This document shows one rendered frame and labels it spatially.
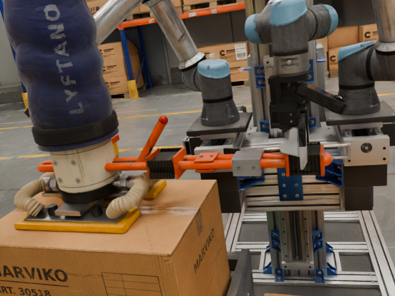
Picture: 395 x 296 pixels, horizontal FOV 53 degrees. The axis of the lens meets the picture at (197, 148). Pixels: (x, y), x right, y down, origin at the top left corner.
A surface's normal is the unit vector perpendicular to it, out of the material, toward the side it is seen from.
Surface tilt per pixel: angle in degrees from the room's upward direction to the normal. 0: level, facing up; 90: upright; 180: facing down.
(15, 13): 79
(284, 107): 90
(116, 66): 88
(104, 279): 90
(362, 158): 90
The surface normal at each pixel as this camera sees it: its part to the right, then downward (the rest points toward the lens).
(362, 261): -0.15, -0.94
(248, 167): -0.29, 0.33
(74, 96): 0.49, -0.11
